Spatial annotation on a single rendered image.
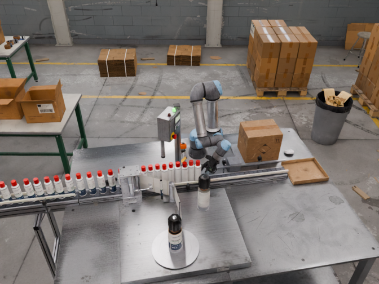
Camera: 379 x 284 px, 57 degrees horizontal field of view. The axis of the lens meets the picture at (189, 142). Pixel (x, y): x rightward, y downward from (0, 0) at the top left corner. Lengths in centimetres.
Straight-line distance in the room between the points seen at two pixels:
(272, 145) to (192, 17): 504
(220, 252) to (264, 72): 383
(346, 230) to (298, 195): 42
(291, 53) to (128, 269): 427
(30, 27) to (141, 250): 672
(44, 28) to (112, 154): 548
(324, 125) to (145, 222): 298
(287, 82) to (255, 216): 355
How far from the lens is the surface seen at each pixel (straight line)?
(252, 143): 289
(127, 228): 245
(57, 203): 275
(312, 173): 306
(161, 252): 229
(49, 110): 379
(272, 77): 573
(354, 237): 269
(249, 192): 276
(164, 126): 239
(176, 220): 208
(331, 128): 476
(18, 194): 277
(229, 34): 775
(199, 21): 763
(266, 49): 551
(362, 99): 603
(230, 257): 230
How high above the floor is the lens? 275
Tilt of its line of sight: 36 degrees down
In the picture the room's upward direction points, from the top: straight up
